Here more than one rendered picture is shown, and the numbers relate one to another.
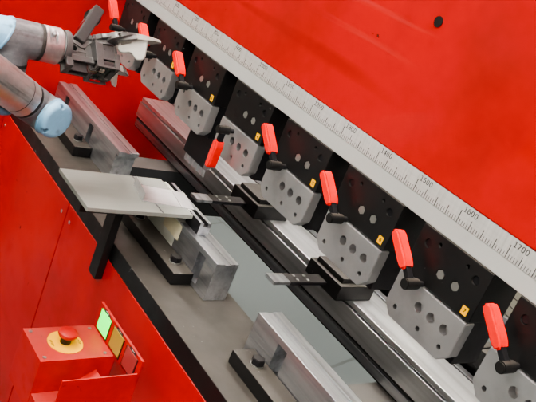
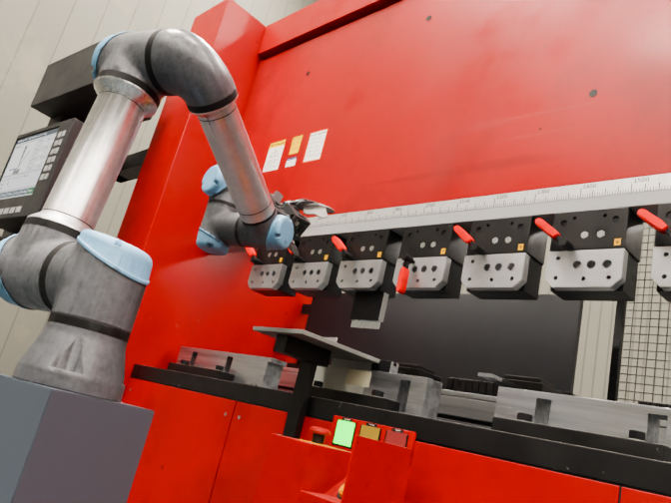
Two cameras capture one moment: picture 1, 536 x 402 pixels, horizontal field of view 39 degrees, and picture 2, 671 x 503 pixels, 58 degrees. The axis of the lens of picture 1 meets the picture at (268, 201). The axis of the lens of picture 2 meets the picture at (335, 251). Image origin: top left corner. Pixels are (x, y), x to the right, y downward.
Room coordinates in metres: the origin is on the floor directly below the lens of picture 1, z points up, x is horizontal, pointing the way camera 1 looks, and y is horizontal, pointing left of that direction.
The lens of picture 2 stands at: (0.13, 0.33, 0.80)
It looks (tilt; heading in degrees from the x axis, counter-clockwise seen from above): 16 degrees up; 359
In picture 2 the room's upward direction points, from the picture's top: 14 degrees clockwise
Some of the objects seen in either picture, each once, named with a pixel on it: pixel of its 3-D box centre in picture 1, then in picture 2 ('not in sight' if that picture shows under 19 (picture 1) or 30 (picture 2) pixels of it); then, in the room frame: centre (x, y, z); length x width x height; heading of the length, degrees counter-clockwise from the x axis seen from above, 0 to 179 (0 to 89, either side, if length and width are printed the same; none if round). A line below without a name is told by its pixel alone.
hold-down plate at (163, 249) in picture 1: (154, 243); (343, 398); (1.63, 0.21, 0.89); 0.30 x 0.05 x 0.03; 42
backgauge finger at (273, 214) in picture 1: (238, 198); (396, 369); (1.81, 0.07, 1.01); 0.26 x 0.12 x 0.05; 132
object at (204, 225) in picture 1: (184, 207); (363, 364); (1.68, 0.18, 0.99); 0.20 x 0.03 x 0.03; 42
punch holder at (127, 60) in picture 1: (142, 36); (277, 267); (2.02, 0.48, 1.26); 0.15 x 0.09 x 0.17; 42
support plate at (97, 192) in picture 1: (126, 194); (317, 344); (1.60, 0.30, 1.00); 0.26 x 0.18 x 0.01; 132
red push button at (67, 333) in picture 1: (66, 337); (319, 437); (1.30, 0.27, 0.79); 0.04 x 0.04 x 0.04
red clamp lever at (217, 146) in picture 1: (218, 147); (405, 274); (1.54, 0.14, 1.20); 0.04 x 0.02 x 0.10; 132
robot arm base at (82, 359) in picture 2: not in sight; (80, 355); (1.06, 0.65, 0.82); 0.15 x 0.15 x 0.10
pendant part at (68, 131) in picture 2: not in sight; (41, 179); (2.24, 1.39, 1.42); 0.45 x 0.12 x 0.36; 47
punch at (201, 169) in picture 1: (199, 149); (367, 310); (1.70, 0.19, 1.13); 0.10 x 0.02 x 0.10; 42
